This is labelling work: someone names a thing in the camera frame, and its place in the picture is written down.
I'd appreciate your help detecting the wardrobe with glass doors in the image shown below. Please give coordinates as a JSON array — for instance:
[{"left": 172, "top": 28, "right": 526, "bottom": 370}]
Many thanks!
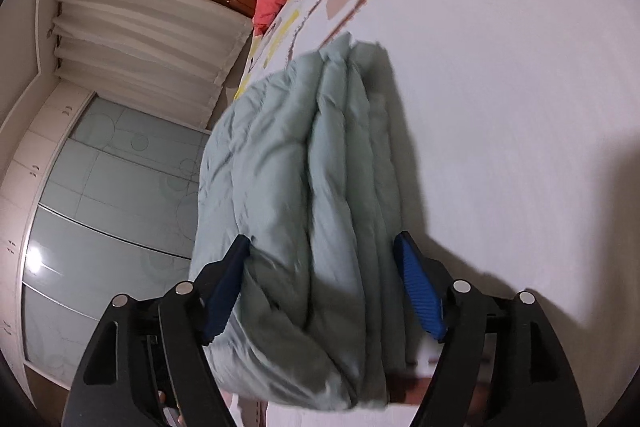
[{"left": 0, "top": 72, "right": 213, "bottom": 388}]

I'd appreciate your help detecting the light green quilt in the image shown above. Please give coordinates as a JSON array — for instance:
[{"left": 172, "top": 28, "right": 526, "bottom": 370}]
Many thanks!
[{"left": 192, "top": 33, "right": 431, "bottom": 410}]

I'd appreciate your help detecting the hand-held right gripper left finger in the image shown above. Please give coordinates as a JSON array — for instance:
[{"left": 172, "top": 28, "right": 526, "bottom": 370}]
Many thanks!
[{"left": 61, "top": 234, "right": 251, "bottom": 427}]

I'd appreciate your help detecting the bed with patterned sheet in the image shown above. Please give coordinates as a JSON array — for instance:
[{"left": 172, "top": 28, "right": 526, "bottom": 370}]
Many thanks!
[{"left": 232, "top": 0, "right": 640, "bottom": 427}]

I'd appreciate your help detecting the cream curtain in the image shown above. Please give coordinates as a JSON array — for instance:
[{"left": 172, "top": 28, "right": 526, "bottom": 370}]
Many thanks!
[{"left": 50, "top": 0, "right": 251, "bottom": 128}]

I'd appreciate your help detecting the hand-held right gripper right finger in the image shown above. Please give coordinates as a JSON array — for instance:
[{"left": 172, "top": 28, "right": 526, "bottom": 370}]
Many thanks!
[{"left": 392, "top": 231, "right": 587, "bottom": 427}]

